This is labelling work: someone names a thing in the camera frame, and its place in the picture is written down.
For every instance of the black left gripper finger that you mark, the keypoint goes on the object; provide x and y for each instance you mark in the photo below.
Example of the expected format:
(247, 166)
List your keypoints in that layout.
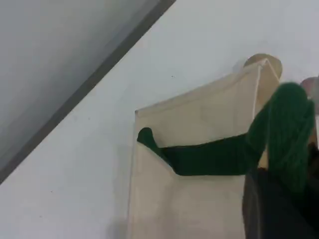
(314, 164)
(279, 219)

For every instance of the pink peach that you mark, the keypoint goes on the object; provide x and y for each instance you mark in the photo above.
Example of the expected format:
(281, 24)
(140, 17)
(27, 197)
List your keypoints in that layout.
(312, 85)

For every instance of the beige round bun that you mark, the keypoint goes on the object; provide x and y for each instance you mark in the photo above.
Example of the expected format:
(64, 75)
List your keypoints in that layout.
(277, 66)

